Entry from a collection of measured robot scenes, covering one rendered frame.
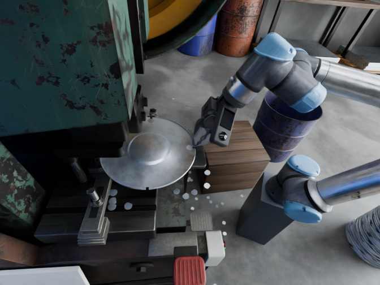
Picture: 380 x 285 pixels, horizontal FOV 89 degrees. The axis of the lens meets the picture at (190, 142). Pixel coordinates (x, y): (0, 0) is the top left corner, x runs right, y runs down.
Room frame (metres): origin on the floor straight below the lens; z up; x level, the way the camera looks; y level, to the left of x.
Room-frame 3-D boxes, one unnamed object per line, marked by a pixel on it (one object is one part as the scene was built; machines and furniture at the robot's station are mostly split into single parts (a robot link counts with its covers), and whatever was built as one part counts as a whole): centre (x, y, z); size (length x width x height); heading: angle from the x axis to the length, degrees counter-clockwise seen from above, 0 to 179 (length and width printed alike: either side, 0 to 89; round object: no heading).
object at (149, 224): (0.37, 0.25, 0.68); 0.45 x 0.30 x 0.06; 9
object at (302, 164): (0.50, -0.46, 0.62); 0.13 x 0.12 x 0.14; 167
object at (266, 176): (0.51, -0.47, 0.23); 0.18 x 0.18 x 0.45; 75
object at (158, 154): (0.39, 0.12, 0.79); 0.29 x 0.29 x 0.01
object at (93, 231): (0.21, 0.22, 0.76); 0.17 x 0.06 x 0.10; 9
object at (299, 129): (1.26, -0.72, 0.24); 0.42 x 0.42 x 0.48
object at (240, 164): (0.92, -0.27, 0.18); 0.40 x 0.38 x 0.35; 105
